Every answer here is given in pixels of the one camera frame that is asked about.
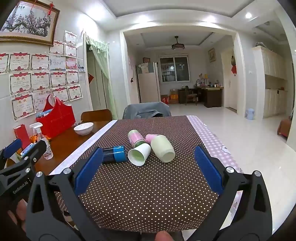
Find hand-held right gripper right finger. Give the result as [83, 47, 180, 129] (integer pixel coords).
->
[194, 146, 273, 241]

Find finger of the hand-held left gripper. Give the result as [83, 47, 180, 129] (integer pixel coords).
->
[0, 138, 23, 168]
[14, 140, 47, 173]

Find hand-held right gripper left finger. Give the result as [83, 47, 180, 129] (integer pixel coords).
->
[26, 147, 104, 241]

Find blue cup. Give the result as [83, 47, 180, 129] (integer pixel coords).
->
[102, 145, 128, 163]

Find light green cup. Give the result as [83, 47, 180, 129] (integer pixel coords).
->
[150, 135, 176, 163]

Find white cup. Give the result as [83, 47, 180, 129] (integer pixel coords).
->
[128, 143, 152, 166]

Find green and pink cup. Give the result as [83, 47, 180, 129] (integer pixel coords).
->
[128, 129, 147, 148]

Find person's left hand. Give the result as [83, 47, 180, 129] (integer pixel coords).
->
[6, 198, 30, 234]

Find person's right hand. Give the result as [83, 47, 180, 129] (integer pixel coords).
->
[154, 230, 174, 241]

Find clear spray bottle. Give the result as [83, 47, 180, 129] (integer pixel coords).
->
[29, 122, 54, 160]

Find small blue white box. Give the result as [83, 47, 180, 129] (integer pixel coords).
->
[20, 143, 35, 156]

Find red box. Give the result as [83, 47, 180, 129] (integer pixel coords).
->
[14, 124, 31, 149]

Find pink checked tablecloth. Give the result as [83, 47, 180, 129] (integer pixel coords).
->
[186, 115, 246, 224]

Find red bag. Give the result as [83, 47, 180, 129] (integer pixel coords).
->
[36, 95, 76, 139]

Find white bowl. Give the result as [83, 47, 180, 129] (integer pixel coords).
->
[73, 122, 94, 136]

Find brown dotted tablecloth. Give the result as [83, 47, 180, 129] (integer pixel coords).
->
[54, 115, 232, 232]

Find dark wooden desk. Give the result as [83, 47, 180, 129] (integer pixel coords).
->
[194, 86, 224, 108]

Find dark wooden chair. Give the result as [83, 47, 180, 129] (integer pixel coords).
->
[184, 85, 198, 106]

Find grey jacket on chair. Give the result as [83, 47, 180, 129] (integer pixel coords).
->
[122, 101, 172, 120]

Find cardboard boxes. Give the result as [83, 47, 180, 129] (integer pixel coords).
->
[161, 89, 179, 105]

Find brown furniture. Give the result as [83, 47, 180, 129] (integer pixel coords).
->
[277, 118, 292, 140]

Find white door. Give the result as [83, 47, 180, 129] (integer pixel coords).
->
[221, 51, 238, 112]

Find white refrigerator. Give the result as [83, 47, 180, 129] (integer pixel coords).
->
[136, 61, 161, 104]

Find window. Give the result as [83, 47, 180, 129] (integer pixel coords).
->
[159, 56, 190, 82]

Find green door curtain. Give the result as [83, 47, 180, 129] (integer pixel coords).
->
[85, 35, 118, 120]

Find ceiling lamp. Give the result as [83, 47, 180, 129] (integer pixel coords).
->
[171, 36, 185, 50]

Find framed blossom picture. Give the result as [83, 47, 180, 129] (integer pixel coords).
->
[0, 0, 61, 47]

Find group of wall certificates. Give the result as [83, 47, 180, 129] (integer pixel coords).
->
[0, 30, 85, 122]

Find white wall cabinet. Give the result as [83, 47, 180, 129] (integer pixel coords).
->
[252, 46, 288, 119]

